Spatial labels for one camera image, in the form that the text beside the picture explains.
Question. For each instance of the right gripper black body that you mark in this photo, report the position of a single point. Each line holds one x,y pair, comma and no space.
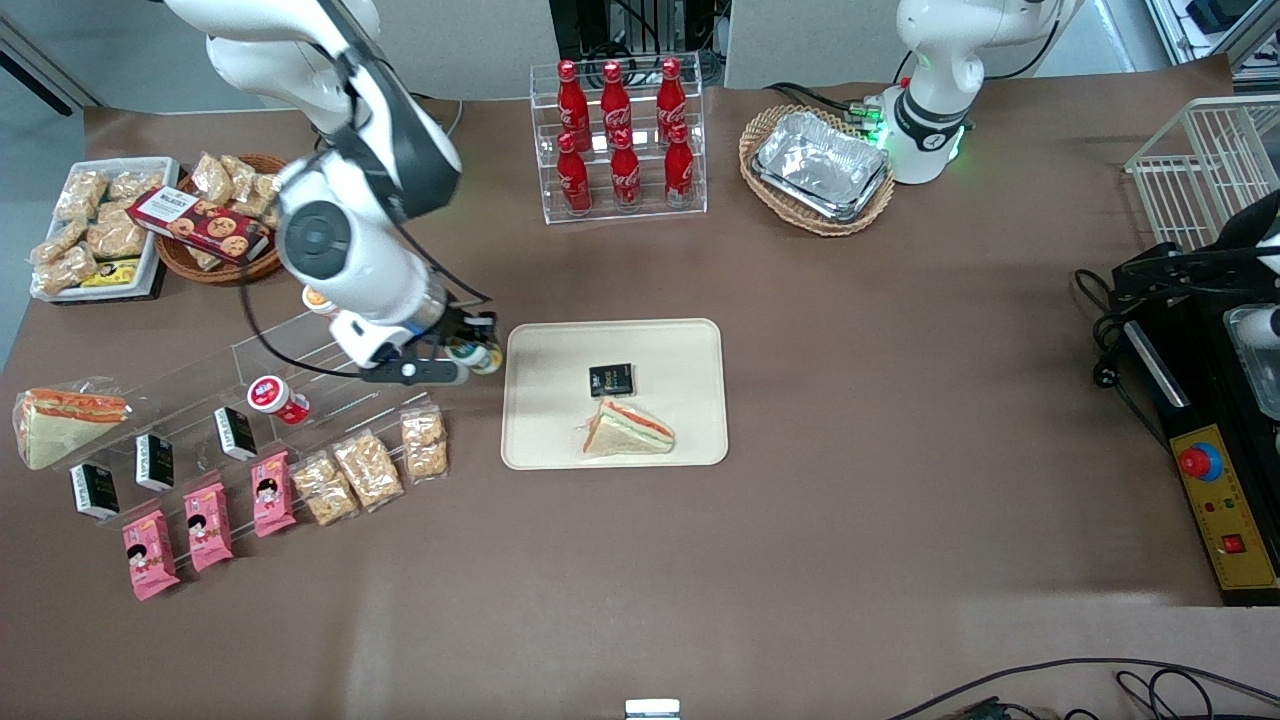
463,326

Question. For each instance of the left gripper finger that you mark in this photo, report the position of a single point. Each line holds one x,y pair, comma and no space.
1170,266
1165,292

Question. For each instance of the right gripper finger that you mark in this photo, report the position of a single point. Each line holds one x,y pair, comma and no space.
456,366
484,342

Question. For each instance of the green gum bottle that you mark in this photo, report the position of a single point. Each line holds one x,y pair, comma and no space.
482,360

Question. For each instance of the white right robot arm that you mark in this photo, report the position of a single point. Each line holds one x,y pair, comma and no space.
340,240

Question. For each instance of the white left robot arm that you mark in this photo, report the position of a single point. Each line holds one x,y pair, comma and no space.
930,120

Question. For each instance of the beige plastic tray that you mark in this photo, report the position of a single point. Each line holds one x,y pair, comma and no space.
560,420

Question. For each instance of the flat black gum box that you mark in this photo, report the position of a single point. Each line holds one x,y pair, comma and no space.
611,380

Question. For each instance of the orange gum bottle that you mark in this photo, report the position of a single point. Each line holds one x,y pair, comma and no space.
317,298

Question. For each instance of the red gum bottle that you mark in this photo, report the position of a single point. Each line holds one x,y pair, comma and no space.
275,398

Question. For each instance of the black white gum box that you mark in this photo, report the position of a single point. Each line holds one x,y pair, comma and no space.
95,491
155,462
236,434

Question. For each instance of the white rectangular tray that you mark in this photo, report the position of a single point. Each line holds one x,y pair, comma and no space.
160,175

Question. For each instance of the silver foil tray stack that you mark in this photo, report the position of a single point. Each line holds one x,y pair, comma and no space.
820,165

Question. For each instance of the clear granola snack bag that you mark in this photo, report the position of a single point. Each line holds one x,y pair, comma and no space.
368,470
424,444
65,270
118,235
58,240
325,490
212,178
135,184
80,195
240,175
264,200

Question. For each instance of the black control box yellow panel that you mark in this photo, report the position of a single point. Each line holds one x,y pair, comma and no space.
1210,400

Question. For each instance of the wrapped triangle sandwich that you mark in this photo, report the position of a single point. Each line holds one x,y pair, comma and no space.
60,430
625,435

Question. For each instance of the red emergency stop button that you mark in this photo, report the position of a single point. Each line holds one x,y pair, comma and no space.
1200,461

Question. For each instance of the red cola bottle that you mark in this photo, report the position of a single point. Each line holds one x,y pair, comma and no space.
572,100
679,170
626,175
615,100
671,95
574,180

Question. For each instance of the clear acrylic bottle rack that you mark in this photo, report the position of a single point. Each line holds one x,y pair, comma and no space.
645,212

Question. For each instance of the metal shelf with equipment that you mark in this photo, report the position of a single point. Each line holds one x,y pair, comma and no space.
1210,25

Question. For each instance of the pink snack packet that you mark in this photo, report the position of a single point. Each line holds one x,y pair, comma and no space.
208,527
150,555
272,495

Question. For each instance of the clear acrylic tiered stand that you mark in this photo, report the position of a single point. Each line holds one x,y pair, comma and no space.
200,400

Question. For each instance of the dark wicker basket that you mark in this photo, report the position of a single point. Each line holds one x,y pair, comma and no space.
200,272

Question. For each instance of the red cookie box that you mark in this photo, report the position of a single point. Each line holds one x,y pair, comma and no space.
200,225

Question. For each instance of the light wicker basket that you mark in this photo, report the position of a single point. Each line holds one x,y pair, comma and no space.
770,205

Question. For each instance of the black equipment rack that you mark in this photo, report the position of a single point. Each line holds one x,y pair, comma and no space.
600,25

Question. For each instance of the yellow snack packet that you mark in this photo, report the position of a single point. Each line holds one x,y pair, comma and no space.
112,273

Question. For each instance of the small white device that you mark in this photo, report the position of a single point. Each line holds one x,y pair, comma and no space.
652,710

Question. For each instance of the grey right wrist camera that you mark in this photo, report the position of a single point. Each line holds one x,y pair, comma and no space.
410,372

